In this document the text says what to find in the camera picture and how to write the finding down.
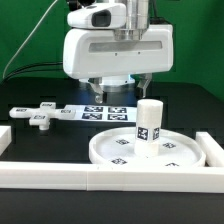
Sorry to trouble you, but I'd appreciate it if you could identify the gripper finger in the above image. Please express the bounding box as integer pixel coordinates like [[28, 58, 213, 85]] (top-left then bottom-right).
[[88, 78, 105, 103], [136, 73, 152, 98]]

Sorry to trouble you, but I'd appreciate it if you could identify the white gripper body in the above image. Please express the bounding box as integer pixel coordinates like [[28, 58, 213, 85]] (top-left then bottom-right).
[[63, 25, 173, 79]]

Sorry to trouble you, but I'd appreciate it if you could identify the white cross-shaped table base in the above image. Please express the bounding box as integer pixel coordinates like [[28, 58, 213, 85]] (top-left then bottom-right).
[[9, 102, 76, 131]]

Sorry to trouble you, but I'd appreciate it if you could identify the white round table top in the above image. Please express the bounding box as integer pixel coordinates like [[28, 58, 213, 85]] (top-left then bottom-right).
[[89, 127, 206, 168]]

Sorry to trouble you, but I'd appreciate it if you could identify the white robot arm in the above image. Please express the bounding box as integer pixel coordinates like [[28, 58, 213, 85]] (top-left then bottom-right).
[[63, 0, 173, 103]]

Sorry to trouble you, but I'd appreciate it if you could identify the white marker sheet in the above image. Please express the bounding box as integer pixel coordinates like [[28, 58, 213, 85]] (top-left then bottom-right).
[[65, 105, 137, 122]]

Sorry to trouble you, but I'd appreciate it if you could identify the black camera stand pole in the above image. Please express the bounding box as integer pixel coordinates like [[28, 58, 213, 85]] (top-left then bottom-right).
[[66, 0, 81, 11]]

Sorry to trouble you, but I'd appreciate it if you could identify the black cable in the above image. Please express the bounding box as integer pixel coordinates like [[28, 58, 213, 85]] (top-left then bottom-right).
[[0, 60, 65, 84]]

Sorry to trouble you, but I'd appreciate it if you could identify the white cable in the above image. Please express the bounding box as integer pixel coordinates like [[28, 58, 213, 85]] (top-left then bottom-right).
[[1, 0, 60, 80]]

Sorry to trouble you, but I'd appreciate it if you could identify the white left fence rail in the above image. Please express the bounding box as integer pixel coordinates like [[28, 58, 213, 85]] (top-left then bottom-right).
[[0, 126, 12, 156]]

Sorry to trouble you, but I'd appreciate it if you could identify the white fence rail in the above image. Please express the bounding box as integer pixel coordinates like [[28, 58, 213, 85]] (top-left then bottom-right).
[[196, 132, 224, 167], [0, 126, 12, 156], [0, 162, 224, 193]]

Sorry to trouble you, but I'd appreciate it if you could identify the white right fence rail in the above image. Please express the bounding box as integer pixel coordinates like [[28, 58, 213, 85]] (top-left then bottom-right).
[[196, 132, 224, 167]]

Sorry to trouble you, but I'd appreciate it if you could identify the white front fence rail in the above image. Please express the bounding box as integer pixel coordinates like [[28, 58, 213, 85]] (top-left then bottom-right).
[[0, 162, 224, 193]]

